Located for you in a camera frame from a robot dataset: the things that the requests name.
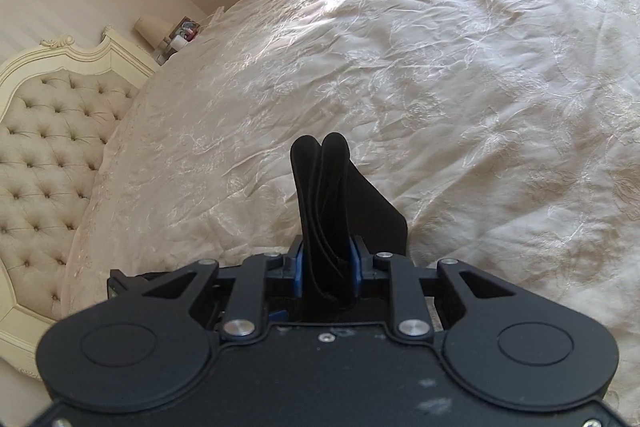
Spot cluttered nightstand items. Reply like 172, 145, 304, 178
154, 17, 201, 65

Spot beige lamp shade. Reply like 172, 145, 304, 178
134, 14, 172, 48

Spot cream tufted headboard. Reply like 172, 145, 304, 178
1, 26, 158, 378

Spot black pants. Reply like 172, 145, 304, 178
290, 132, 408, 322

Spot cream embroidered bedspread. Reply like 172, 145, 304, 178
61, 0, 639, 425

